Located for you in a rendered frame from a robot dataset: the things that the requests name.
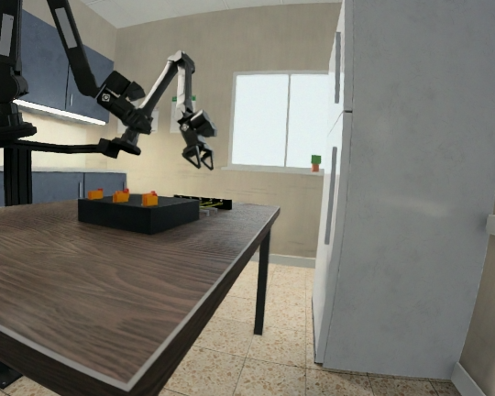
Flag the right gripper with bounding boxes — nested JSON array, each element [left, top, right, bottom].
[[109, 98, 152, 135]]

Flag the black vertical panel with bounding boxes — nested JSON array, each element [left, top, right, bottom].
[[173, 194, 232, 210]]

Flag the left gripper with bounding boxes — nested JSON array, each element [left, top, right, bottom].
[[181, 133, 214, 171]]

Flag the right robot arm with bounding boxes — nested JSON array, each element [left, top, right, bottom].
[[0, 0, 146, 133]]

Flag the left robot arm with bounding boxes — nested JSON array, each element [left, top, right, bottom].
[[115, 50, 217, 149]]

